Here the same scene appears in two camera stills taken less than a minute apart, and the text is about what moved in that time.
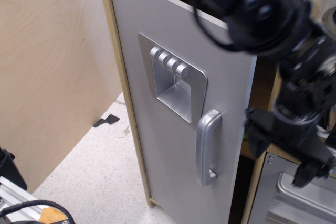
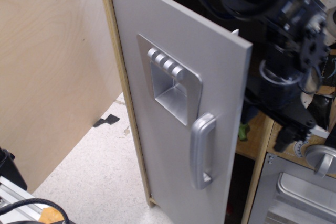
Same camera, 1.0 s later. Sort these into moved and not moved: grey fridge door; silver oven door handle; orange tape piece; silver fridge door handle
Moved: silver fridge door handle
Not moved: orange tape piece; grey fridge door; silver oven door handle
